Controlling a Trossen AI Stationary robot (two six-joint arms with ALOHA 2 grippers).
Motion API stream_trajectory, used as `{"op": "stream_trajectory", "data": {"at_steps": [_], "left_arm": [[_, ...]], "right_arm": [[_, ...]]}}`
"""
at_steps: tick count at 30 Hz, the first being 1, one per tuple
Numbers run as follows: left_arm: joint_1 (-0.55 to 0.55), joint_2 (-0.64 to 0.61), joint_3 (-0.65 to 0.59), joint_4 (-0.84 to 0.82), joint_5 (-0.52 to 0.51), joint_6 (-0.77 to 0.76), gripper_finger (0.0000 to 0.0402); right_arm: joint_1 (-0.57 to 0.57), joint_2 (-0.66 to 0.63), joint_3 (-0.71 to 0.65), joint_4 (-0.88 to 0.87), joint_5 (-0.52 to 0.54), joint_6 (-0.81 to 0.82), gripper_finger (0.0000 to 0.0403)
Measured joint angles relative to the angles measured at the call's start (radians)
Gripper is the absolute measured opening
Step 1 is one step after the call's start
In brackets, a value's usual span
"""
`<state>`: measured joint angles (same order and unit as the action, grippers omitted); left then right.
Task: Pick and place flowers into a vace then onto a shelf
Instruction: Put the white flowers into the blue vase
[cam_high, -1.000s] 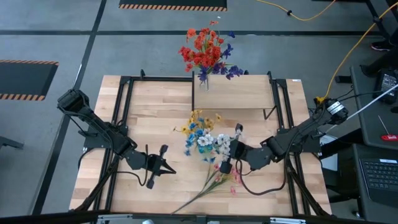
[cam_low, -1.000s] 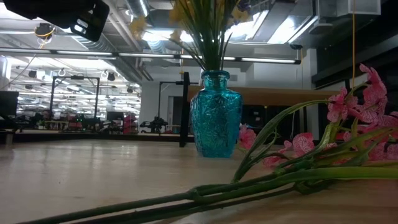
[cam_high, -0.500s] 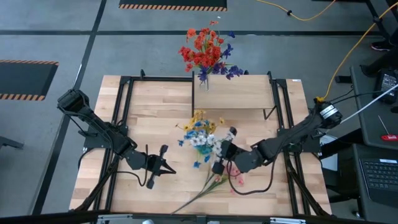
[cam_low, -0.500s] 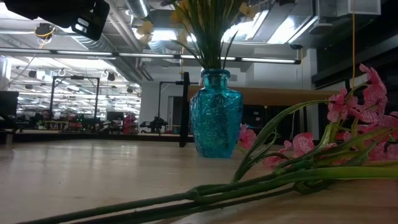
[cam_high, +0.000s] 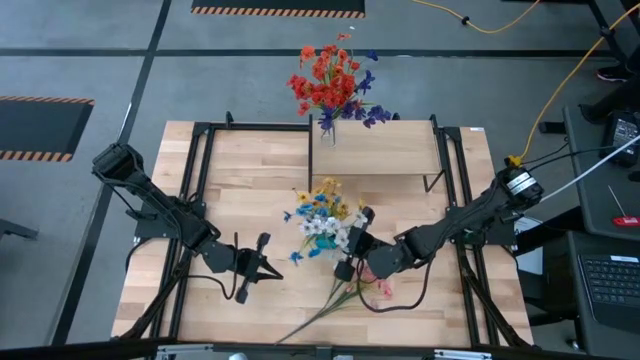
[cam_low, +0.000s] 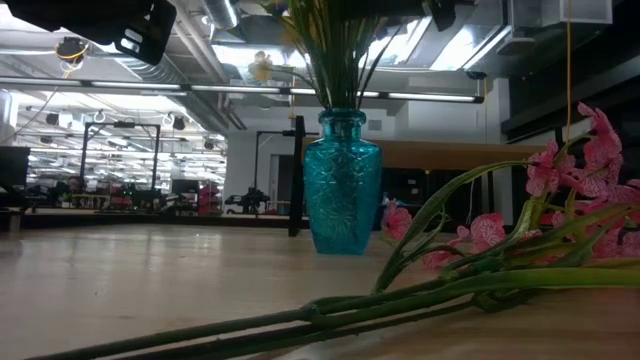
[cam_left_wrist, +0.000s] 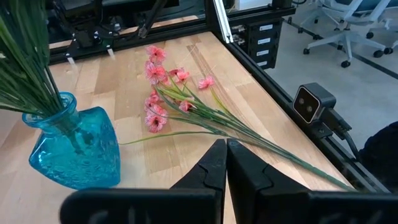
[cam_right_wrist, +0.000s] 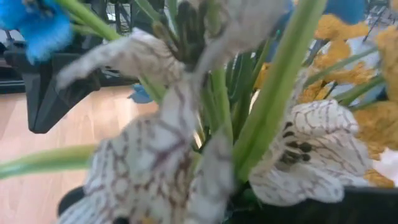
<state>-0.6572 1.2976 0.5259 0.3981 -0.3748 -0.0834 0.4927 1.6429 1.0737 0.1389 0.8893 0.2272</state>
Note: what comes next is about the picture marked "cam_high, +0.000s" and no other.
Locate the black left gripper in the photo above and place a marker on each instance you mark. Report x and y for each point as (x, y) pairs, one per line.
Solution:
(247, 265)

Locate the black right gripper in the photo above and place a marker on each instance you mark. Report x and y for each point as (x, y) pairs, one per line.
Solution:
(362, 245)

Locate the white artificial flower bunch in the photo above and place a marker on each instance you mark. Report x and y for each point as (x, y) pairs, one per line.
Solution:
(320, 226)

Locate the pink artificial flower bunch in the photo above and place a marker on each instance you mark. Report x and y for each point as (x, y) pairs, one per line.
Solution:
(385, 290)

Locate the yellow artificial flower bunch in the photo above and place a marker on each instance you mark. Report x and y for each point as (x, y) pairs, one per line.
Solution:
(330, 186)

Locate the blue artificial flower bunch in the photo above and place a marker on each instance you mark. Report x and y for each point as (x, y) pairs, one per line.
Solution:
(305, 209)

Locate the clear glass vase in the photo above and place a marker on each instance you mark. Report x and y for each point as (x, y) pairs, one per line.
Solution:
(328, 137)

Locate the purple artificial flower bunch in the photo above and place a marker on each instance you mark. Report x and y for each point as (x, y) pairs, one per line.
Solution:
(372, 114)

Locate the red artificial flower bunch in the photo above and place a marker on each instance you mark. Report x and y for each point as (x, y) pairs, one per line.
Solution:
(300, 87)

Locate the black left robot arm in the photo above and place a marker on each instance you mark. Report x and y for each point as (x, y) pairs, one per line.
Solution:
(160, 210)

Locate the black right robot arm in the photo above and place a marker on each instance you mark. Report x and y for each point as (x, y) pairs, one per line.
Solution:
(465, 215)

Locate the black side desk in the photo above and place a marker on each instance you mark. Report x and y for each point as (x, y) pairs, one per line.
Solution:
(595, 210)

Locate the black laptop keyboard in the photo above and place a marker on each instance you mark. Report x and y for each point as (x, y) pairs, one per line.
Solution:
(612, 280)

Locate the black hazard striped floor mat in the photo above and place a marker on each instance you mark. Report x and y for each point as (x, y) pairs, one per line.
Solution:
(275, 4)
(40, 127)

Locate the black handheld screen device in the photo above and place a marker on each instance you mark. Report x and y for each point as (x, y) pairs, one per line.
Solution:
(622, 137)

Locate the person's leg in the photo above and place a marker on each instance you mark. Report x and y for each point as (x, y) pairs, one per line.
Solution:
(620, 97)

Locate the person's shoe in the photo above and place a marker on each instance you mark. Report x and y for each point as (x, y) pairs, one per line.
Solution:
(612, 75)

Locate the black stand leg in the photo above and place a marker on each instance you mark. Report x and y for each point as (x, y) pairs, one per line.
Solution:
(607, 32)

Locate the wooden shelf with black frame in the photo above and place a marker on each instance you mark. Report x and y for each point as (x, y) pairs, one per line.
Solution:
(385, 147)

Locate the black aluminium table frame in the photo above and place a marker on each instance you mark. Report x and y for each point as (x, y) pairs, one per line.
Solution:
(250, 126)

